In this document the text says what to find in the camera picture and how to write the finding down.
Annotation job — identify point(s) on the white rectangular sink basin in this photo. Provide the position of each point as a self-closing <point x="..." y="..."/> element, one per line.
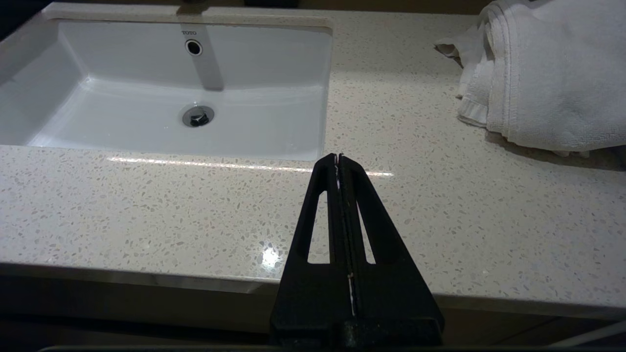
<point x="146" y="122"/>

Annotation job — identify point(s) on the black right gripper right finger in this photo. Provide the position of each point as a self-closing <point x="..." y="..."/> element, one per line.
<point x="391" y="298"/>

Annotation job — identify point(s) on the black square soap dish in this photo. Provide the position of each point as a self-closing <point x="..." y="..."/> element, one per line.
<point x="271" y="3"/>

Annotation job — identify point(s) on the white folded towel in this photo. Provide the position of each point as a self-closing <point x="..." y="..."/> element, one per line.
<point x="552" y="73"/>

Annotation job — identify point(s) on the chrome faucet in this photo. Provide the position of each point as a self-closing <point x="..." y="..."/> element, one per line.
<point x="193" y="1"/>

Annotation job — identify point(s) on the chrome sink drain stopper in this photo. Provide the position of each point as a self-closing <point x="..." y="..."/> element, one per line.
<point x="198" y="116"/>

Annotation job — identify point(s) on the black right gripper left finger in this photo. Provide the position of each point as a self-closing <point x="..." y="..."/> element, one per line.
<point x="308" y="298"/>

